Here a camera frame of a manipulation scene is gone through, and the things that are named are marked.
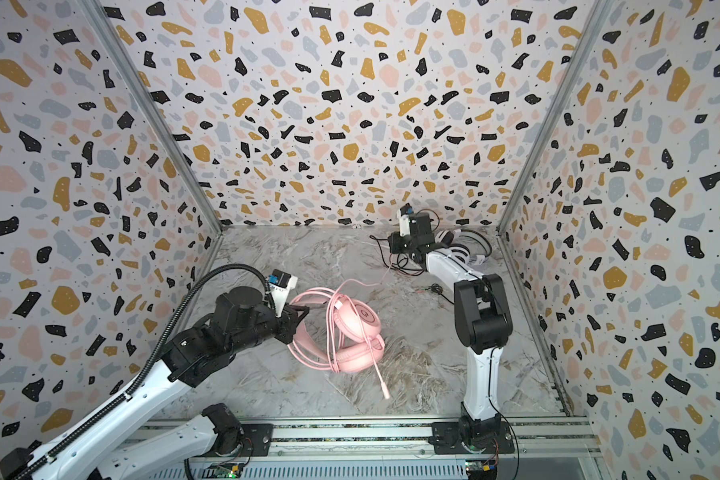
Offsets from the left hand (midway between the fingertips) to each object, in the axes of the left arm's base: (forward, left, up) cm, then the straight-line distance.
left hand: (308, 305), depth 68 cm
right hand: (+33, -20, -9) cm, 40 cm away
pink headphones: (-10, -8, +6) cm, 14 cm away
